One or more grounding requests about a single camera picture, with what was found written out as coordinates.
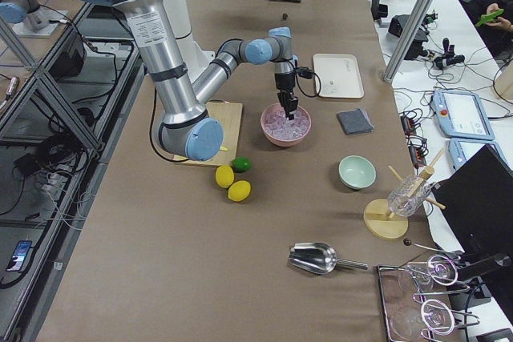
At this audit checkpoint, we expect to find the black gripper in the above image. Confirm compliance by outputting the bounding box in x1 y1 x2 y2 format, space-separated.
274 72 298 119

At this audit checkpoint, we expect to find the clear ice cubes pile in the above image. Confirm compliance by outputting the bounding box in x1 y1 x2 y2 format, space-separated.
264 107 310 141

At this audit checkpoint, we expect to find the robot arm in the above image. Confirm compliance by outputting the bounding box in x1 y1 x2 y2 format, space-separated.
1 0 67 38
81 0 298 161

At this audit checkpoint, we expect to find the wooden cup stand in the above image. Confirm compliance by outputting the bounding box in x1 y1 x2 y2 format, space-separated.
364 147 446 240

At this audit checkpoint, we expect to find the steel ice scoop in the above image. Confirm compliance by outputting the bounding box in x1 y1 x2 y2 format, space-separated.
289 242 369 275

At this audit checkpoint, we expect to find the pink bowl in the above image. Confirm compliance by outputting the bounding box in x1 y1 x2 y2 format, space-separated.
261 103 312 147

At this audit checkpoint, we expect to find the wooden cutting board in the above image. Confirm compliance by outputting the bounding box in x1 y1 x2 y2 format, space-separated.
170 99 243 167

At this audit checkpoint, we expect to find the cream rabbit tray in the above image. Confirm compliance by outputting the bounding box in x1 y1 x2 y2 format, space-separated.
313 54 365 99

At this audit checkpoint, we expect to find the grey folded cloth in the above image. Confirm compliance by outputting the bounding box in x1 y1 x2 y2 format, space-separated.
337 108 374 135

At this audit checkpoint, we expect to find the green lime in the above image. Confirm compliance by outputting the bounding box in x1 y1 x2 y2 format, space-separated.
231 157 252 173

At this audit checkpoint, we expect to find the mint green bowl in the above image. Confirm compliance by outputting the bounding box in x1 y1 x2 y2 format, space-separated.
338 155 377 190

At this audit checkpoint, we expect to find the yellow lemon near board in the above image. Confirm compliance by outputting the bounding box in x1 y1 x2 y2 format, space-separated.
215 165 235 188

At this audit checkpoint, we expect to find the yellow lemon outer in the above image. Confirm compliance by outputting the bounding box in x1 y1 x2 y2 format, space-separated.
228 180 252 202

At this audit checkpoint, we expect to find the clear glass on stand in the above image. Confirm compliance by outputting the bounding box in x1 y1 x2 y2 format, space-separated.
386 175 430 217

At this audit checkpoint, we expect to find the blue teach pendant upper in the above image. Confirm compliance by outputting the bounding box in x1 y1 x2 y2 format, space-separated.
430 90 495 141

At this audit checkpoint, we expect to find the blue teach pendant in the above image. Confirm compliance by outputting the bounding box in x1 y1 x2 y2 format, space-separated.
430 90 495 141
448 138 505 171

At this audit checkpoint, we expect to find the blue teach pendant lower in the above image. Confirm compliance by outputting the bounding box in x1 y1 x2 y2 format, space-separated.
448 138 505 171

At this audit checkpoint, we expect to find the black laptop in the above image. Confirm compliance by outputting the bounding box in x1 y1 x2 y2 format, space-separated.
432 145 512 256

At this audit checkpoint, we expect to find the smartphone on floor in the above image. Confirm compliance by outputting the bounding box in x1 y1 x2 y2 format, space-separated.
6 239 32 272

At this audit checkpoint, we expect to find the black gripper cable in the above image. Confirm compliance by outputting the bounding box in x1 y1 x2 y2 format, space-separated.
294 65 324 99

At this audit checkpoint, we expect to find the aluminium frame post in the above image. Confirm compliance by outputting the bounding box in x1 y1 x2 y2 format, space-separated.
382 0 433 83

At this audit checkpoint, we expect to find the black wire glass rack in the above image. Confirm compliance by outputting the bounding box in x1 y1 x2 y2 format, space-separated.
374 251 513 342

